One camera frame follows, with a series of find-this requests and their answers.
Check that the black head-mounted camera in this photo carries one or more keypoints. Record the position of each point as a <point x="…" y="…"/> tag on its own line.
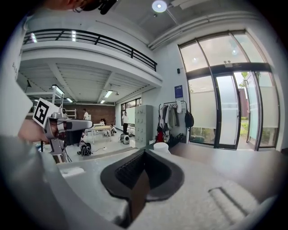
<point x="106" y="6"/>

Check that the black balcony railing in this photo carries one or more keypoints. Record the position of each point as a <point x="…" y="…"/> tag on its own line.
<point x="101" y="41"/>

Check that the blue wall poster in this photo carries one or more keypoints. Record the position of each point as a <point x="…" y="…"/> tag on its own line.
<point x="178" y="91"/>

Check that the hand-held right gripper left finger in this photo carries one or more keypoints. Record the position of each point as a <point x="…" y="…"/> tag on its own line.
<point x="94" y="179"/>

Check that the black and white backpack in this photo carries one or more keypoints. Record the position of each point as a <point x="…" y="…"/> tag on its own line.
<point x="85" y="149"/>

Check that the grey metal lockers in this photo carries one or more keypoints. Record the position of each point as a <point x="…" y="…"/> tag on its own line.
<point x="144" y="125"/>

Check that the small light wooden desk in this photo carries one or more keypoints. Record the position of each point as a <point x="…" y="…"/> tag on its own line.
<point x="101" y="127"/>

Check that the round ceiling lamp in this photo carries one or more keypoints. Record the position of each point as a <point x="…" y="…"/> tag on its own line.
<point x="159" y="5"/>

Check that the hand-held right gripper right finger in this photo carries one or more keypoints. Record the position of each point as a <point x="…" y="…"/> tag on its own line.
<point x="191" y="202"/>

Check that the person's left forearm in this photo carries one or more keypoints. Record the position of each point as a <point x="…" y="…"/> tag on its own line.
<point x="30" y="132"/>

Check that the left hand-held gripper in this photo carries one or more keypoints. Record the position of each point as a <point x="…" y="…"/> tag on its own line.
<point x="42" y="112"/>

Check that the white cylindrical cup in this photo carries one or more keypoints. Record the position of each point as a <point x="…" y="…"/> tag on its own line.
<point x="161" y="147"/>

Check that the red bag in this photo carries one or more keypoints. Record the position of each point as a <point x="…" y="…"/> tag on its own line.
<point x="160" y="137"/>

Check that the white pet carrier backpack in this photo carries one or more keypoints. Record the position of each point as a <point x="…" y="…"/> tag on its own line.
<point x="125" y="138"/>

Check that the black coat rack with clothes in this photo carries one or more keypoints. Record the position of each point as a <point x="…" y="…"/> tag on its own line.
<point x="171" y="116"/>

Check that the black hanging backpack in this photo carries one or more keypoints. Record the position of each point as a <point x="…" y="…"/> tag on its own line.
<point x="189" y="120"/>

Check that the glass entrance doors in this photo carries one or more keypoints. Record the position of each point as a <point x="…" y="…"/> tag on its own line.
<point x="227" y="107"/>

